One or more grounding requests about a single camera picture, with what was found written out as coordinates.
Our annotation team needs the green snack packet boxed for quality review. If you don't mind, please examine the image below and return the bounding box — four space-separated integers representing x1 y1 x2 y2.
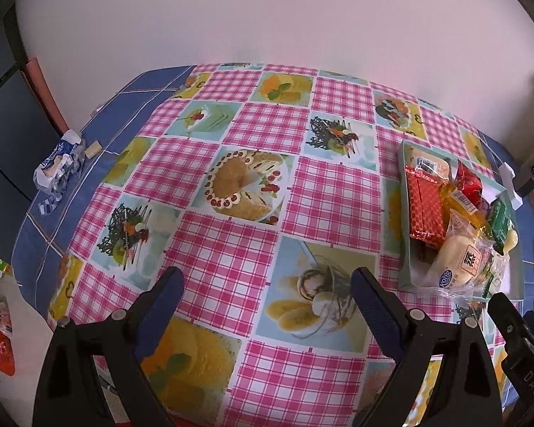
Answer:
489 198 517 250

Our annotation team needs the white tray with teal rim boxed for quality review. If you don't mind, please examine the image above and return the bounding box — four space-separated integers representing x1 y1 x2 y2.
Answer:
398 139 525 301

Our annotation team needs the plain red snack packet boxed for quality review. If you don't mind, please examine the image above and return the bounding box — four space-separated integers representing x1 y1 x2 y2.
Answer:
454 159 483 203

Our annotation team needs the biscuit packet with green edge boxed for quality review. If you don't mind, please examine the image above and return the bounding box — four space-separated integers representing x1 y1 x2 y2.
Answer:
481 249 512 299

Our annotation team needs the yellow jelly packet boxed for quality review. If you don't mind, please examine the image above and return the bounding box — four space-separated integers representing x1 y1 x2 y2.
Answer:
440 184 488 227

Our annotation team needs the golden orange snack packet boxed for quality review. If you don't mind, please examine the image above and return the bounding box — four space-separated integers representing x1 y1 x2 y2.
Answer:
405 149 454 183

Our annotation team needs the crumpled blue and white wrapper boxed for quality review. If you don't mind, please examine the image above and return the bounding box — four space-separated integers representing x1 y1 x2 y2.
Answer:
33 129 87 214

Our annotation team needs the round cake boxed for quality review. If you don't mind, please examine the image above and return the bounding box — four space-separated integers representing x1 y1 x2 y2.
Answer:
425 211 497 296

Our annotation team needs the pink checked printed tablecloth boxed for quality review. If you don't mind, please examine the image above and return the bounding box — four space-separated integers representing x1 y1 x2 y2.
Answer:
11 63 534 427

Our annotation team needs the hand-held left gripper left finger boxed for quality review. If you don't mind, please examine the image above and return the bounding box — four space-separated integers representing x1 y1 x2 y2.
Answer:
33 266 185 427

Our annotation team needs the red patterned snack packet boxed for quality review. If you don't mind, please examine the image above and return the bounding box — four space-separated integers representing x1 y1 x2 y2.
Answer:
405 165 446 245

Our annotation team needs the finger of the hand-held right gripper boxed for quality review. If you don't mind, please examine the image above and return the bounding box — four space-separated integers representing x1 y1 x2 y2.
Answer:
487 292 534 399

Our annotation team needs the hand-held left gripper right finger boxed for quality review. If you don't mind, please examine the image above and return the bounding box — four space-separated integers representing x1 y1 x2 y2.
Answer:
351 267 503 427

